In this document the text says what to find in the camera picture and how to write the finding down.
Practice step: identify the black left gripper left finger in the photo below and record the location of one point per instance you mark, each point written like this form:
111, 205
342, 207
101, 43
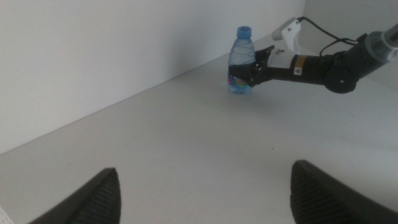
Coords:
93, 202

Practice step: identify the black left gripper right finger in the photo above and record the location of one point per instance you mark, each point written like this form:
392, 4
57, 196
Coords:
323, 199

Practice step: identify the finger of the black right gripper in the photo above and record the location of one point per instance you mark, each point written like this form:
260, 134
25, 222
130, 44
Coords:
264, 53
244, 74

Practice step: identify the clear water bottle blue cap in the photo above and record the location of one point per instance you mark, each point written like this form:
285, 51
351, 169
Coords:
241, 51

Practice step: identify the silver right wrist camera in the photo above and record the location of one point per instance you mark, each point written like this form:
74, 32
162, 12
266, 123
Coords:
280, 31

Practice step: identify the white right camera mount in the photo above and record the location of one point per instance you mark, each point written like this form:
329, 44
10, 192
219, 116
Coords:
292, 40

